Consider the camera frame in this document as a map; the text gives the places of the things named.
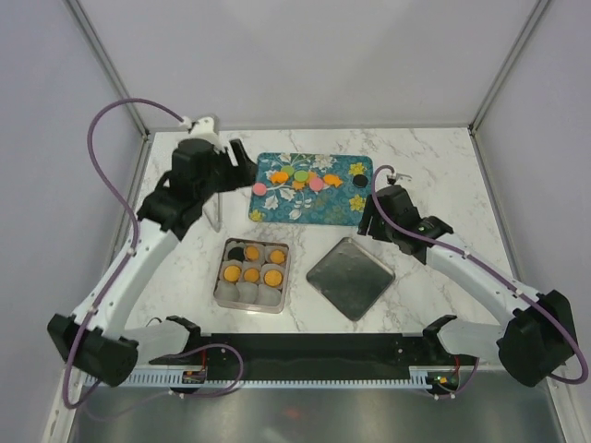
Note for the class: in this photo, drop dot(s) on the square cookie tin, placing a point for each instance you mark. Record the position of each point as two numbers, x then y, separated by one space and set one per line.
247 296

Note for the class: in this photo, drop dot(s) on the orange cookie small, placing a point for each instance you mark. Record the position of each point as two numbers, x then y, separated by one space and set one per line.
251 253

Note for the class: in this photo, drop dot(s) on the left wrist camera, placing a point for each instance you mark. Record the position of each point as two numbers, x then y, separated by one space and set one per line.
205 128

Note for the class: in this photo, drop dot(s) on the metal tongs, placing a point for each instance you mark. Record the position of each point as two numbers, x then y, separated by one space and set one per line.
213 210

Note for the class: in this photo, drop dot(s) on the black cookie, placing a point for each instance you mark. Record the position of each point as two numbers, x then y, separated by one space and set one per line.
236 253
360 180

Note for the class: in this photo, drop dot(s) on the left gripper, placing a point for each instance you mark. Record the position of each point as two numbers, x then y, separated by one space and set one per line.
237 176

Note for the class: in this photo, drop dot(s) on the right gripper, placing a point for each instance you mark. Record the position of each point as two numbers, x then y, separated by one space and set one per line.
370 209

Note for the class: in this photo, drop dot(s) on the green cookie right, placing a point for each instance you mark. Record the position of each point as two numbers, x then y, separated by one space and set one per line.
300 176

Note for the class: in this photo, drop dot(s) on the large orange cookie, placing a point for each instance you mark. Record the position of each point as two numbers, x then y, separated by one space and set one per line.
232 273

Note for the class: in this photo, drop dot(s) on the orange flower cookie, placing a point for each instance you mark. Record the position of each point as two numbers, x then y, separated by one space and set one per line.
279 178

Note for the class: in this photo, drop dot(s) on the plain round orange cookie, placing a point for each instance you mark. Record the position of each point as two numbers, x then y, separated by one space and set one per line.
251 275

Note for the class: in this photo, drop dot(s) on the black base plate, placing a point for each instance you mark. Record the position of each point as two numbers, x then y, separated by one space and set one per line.
331 355

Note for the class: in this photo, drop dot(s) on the green cookie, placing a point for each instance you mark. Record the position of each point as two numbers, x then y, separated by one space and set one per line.
300 176
288 171

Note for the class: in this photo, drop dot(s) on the green cookie left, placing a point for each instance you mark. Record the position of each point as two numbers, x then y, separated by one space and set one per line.
288 171

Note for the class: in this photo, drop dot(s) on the teal floral tray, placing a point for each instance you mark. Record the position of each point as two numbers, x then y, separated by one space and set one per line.
295 202

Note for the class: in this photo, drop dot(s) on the white cable duct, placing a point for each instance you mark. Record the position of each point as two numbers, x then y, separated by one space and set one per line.
176 377

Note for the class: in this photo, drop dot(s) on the square metal tin lid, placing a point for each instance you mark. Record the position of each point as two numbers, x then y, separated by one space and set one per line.
350 278

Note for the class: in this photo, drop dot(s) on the round dotted orange cookie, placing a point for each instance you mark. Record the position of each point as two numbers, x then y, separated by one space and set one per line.
273 278

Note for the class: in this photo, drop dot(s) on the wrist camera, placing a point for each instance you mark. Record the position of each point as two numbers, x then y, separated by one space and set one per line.
205 128
394 177

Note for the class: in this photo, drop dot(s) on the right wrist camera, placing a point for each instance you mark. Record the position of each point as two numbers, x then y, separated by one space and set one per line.
394 177

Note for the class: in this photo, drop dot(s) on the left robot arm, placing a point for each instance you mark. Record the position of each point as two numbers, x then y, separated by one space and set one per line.
94 338

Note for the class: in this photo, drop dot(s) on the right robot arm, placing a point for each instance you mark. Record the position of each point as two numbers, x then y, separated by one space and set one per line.
534 336

